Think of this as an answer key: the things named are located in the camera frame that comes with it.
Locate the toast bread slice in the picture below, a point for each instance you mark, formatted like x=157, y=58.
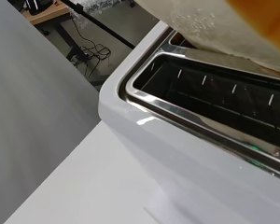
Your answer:
x=227, y=28

